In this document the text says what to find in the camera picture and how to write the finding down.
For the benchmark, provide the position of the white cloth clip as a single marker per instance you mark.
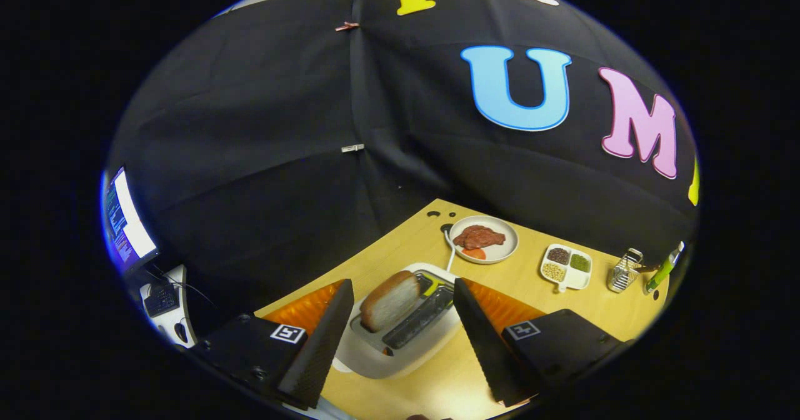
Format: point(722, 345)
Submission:
point(352, 148)

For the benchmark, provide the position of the red cloth clip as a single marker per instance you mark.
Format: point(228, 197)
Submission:
point(347, 26)

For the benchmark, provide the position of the toasted bread slice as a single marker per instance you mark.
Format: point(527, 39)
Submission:
point(387, 301)

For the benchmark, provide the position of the white side desk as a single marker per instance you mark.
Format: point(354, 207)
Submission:
point(169, 326)

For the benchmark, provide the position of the black computer mouse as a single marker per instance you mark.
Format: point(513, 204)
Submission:
point(181, 332)

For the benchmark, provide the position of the green label plastic bottle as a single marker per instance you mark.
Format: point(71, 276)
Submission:
point(662, 271)

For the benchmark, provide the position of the orange vegetable slice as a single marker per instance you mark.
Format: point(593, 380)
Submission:
point(474, 253)

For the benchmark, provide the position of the white divided bean dish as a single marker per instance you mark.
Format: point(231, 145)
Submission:
point(567, 264)

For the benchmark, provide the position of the black backdrop cloth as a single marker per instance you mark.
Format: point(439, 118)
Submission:
point(281, 126)

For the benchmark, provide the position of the red meat slice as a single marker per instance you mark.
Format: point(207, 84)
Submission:
point(478, 237)

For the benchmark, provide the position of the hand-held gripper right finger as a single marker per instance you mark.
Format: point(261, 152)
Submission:
point(487, 357)

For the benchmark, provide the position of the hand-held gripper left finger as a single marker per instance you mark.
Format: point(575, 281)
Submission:
point(319, 351)

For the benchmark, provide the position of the white toaster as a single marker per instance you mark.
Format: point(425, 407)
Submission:
point(406, 357)

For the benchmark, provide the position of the computer monitor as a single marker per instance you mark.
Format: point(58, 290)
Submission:
point(128, 220)

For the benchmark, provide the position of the black keyboard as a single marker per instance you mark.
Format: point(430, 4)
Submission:
point(161, 299)

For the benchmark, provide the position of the round white plate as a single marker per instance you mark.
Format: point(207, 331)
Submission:
point(507, 248)

